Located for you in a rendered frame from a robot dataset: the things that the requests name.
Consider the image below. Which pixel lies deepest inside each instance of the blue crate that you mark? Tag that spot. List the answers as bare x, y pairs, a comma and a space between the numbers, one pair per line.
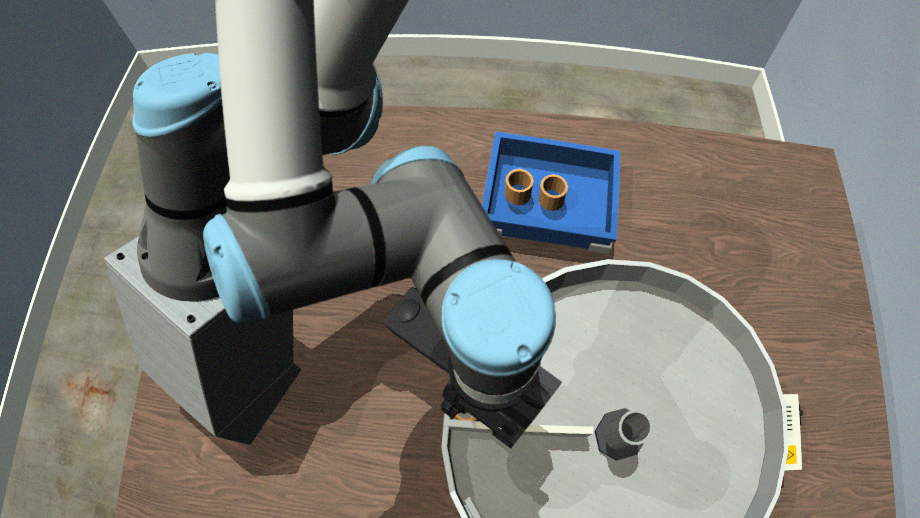
590, 209

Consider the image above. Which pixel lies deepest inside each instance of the grey metal sleeve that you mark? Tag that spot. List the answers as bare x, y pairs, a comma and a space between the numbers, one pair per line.
635, 429
645, 425

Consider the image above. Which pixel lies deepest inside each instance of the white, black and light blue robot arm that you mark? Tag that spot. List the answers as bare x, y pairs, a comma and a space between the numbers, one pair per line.
287, 239

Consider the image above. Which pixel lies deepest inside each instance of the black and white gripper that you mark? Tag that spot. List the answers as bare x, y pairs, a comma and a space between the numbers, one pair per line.
517, 417

